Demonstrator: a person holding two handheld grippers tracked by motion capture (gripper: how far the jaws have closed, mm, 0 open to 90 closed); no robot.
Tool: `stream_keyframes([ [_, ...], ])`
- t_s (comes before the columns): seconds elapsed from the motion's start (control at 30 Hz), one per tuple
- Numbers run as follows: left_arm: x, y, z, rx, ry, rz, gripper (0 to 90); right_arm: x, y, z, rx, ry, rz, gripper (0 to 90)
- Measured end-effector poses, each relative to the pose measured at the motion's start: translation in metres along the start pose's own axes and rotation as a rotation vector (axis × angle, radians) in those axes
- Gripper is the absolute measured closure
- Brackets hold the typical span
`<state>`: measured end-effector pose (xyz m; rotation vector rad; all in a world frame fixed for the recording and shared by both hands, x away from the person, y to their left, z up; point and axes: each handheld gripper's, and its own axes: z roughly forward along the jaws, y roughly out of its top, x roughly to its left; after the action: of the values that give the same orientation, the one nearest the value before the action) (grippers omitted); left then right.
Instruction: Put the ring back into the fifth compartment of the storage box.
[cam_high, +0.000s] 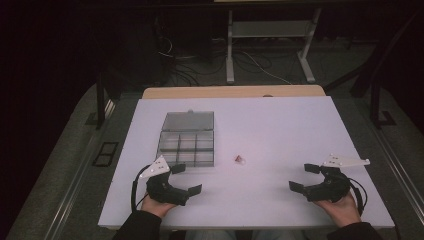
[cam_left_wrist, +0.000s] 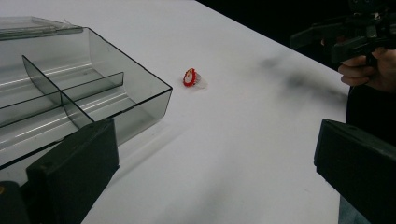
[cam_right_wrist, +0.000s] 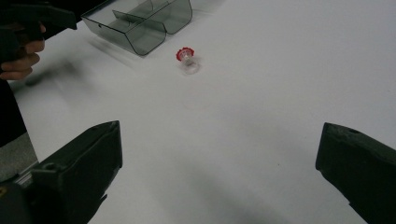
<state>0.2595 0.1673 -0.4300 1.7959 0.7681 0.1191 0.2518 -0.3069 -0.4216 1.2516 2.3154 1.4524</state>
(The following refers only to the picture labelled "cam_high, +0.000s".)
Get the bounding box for person's right hand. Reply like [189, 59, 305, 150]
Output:
[314, 191, 363, 229]

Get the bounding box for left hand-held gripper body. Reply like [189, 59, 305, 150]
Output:
[138, 154, 190, 207]

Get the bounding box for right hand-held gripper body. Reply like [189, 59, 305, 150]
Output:
[303, 153, 371, 203]

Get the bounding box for clear plastic compartment box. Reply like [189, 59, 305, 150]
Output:
[156, 109, 216, 168]

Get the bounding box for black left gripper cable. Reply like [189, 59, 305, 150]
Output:
[131, 164, 152, 213]

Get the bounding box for white metal stand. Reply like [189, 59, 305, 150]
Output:
[225, 8, 323, 85]

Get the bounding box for white floor cable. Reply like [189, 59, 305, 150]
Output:
[245, 49, 294, 86]

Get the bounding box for metal floor rail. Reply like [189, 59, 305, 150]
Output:
[365, 121, 424, 218]
[42, 99, 117, 240]

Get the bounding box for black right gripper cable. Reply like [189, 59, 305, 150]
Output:
[346, 176, 368, 216]

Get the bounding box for person's left hand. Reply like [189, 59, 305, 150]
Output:
[141, 193, 178, 220]

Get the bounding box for black stand leg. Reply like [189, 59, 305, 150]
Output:
[369, 74, 398, 130]
[84, 71, 117, 131]

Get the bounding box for wooden table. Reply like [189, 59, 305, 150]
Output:
[142, 84, 327, 100]

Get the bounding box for black floor cables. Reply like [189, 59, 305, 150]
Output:
[156, 36, 231, 87]

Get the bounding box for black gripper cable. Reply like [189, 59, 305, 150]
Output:
[346, 176, 368, 216]
[131, 164, 152, 213]

